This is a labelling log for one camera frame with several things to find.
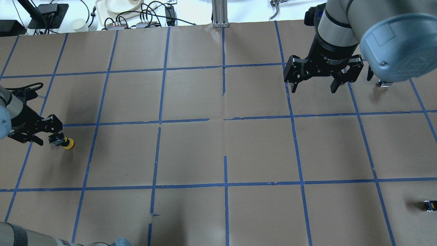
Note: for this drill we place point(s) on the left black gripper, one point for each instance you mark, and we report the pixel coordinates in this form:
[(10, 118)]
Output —
[(24, 120)]

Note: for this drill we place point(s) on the black stand base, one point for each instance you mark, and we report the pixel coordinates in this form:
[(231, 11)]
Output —
[(49, 16)]

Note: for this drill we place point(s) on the yellow push button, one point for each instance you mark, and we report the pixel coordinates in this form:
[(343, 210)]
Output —
[(66, 143)]

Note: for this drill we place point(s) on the aluminium frame post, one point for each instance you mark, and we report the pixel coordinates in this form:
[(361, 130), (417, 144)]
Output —
[(219, 14)]

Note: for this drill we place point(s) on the green push button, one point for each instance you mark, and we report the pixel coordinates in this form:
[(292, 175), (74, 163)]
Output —
[(430, 206)]

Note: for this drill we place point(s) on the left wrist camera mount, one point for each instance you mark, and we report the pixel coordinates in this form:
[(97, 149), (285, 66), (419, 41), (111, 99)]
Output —
[(28, 92)]

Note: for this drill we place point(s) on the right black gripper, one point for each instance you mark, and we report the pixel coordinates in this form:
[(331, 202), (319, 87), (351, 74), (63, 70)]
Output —
[(328, 54)]

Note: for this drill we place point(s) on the white paper cup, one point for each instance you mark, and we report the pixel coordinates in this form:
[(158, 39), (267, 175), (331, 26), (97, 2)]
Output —
[(79, 25)]

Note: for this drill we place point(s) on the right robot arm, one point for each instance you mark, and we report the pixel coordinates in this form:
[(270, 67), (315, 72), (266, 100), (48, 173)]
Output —
[(398, 39)]

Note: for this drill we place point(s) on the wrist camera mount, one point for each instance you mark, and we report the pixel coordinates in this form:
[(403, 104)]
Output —
[(28, 92), (313, 15)]

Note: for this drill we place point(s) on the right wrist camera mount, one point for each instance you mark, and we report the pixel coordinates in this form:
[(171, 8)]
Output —
[(313, 15)]

